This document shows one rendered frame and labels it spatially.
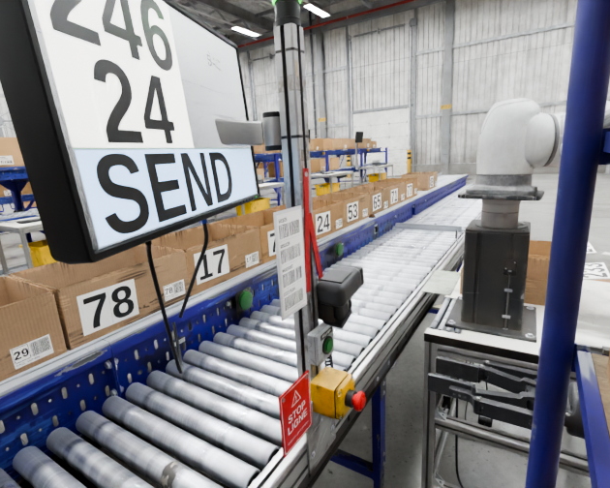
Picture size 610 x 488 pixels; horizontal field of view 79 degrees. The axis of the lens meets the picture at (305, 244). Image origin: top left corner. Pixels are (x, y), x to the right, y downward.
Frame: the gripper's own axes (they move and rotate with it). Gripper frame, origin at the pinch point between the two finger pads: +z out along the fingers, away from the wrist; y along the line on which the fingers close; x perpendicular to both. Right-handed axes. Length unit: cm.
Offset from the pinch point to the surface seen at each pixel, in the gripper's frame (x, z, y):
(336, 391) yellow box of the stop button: 7.7, 20.8, 3.2
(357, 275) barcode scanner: -13.0, 20.9, -8.5
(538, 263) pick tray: 12, -13, -118
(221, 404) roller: 20, 52, 6
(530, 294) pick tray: 16, -11, -90
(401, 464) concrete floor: 95, 31, -71
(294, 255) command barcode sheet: -20.8, 26.8, 6.0
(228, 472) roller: 20.7, 36.7, 19.4
